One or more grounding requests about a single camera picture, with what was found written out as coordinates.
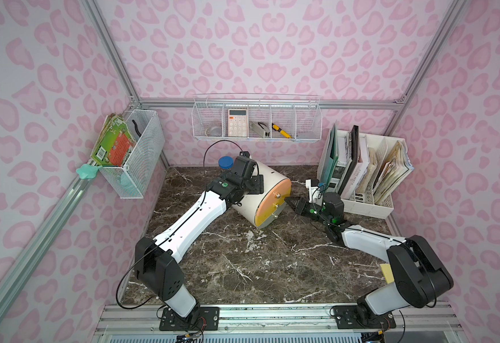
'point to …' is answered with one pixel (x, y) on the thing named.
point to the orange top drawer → (273, 193)
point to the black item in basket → (136, 127)
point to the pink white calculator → (237, 122)
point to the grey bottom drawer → (276, 213)
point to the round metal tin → (213, 131)
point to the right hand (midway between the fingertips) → (284, 199)
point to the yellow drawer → (261, 217)
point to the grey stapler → (260, 128)
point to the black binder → (355, 158)
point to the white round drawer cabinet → (263, 210)
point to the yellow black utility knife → (276, 127)
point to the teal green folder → (331, 157)
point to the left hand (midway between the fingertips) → (253, 178)
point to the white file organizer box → (361, 201)
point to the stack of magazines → (396, 170)
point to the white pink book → (361, 168)
